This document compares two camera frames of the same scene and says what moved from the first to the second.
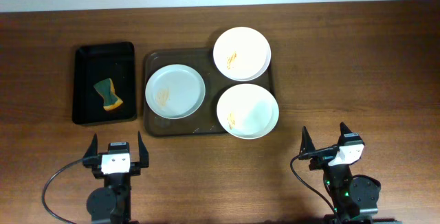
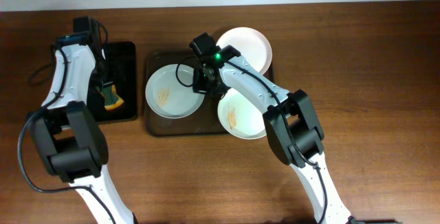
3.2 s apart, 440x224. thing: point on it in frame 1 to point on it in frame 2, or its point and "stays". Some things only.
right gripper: [316, 161] to [200, 80]
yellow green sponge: [106, 88] stays
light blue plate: [174, 91] stays
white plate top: [242, 53] stays
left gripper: [136, 166] to [103, 80]
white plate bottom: [247, 110] stays
